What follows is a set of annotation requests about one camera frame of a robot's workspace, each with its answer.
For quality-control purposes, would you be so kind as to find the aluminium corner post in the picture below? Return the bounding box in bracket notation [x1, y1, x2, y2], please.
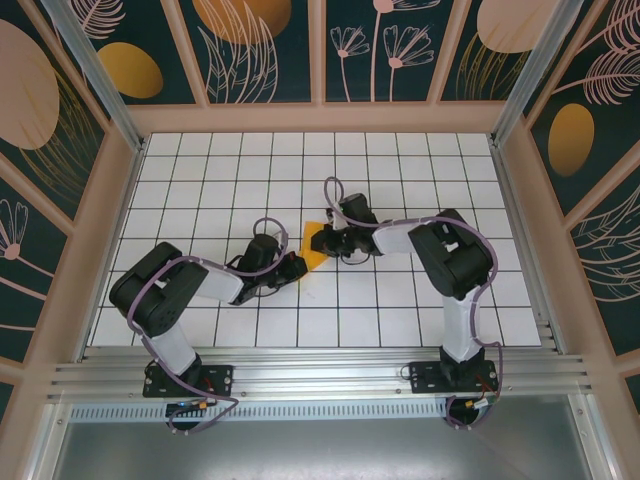
[42, 0, 147, 154]
[492, 0, 585, 147]

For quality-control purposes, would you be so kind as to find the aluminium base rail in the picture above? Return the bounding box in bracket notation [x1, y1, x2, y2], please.
[47, 347, 591, 402]

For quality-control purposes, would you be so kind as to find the yellow paper sheet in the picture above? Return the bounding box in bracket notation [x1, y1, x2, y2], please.
[298, 219, 332, 274]

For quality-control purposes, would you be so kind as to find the aluminium side rail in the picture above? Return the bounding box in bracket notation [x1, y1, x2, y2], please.
[492, 142, 569, 354]

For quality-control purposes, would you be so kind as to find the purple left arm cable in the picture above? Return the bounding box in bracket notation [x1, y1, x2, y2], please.
[127, 217, 291, 437]

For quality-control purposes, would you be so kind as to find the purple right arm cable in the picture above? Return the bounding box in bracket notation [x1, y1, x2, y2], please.
[323, 176, 504, 432]

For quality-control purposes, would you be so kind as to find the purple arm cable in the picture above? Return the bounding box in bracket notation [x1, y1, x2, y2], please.
[127, 217, 291, 437]
[323, 176, 504, 432]

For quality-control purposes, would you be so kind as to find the grey metal sheet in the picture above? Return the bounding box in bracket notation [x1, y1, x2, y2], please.
[49, 419, 596, 480]

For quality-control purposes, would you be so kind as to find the slotted cable duct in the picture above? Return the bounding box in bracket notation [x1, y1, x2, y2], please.
[69, 402, 454, 422]

